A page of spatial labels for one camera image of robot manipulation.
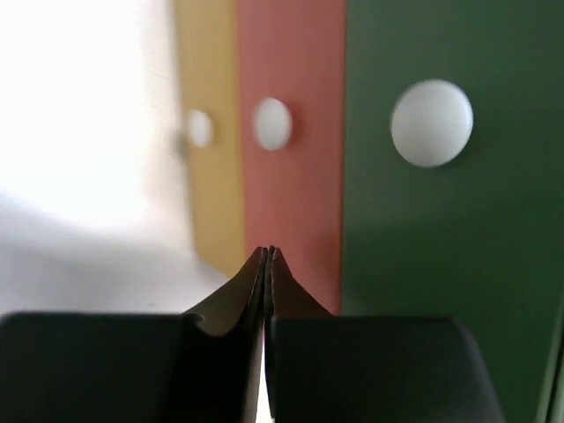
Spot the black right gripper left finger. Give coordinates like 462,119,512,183
180,247,267,422

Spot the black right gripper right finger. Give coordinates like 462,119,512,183
263,246,331,422

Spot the red drawer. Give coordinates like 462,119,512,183
237,1,346,313

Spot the yellow bottom drawer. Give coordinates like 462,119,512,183
174,1,246,277

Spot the green top drawer box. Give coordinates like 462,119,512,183
342,1,563,422

